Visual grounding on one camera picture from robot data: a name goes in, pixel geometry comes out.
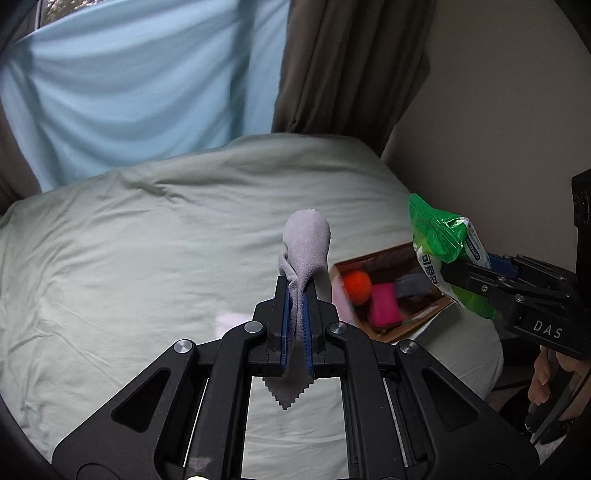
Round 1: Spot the green wet wipes packet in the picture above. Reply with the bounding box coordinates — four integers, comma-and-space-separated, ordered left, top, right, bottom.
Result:
407, 192, 498, 320

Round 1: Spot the person's right hand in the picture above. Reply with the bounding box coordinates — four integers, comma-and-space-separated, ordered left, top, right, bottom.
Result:
527, 347, 591, 424

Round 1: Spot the light blue hanging cloth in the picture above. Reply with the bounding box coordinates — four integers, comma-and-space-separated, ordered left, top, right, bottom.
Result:
0, 0, 290, 195

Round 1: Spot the cardboard box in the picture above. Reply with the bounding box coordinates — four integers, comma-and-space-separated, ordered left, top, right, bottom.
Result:
332, 242, 456, 345

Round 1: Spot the window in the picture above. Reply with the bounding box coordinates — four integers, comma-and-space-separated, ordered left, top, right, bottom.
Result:
37, 0, 106, 31

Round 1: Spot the light grey cloth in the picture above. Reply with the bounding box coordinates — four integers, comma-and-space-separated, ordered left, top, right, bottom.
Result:
263, 209, 332, 411

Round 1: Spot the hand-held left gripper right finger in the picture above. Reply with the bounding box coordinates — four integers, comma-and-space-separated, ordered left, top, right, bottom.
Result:
305, 281, 542, 480

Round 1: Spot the grey knitted beanie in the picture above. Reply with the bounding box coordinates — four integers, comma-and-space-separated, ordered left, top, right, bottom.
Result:
394, 272, 435, 300

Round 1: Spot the pink sponge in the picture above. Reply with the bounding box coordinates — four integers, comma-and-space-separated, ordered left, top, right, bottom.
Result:
368, 283, 403, 326

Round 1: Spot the bed with pale green sheet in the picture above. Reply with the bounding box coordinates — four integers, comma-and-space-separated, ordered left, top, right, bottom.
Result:
0, 133, 505, 480

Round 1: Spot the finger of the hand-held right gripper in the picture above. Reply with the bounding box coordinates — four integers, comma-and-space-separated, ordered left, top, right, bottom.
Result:
442, 258, 519, 320
487, 252, 578, 296

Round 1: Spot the orange pompom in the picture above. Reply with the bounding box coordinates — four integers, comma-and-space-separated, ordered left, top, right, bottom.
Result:
342, 271, 373, 306

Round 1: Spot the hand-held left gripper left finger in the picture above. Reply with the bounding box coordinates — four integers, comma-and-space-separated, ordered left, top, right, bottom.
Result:
52, 275, 293, 480

